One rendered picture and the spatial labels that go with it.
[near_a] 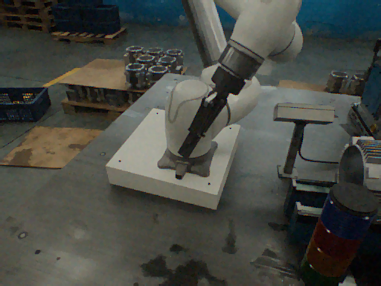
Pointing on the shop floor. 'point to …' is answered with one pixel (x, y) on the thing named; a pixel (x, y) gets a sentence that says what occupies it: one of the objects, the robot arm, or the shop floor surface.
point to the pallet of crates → (96, 13)
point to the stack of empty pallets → (29, 15)
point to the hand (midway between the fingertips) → (189, 144)
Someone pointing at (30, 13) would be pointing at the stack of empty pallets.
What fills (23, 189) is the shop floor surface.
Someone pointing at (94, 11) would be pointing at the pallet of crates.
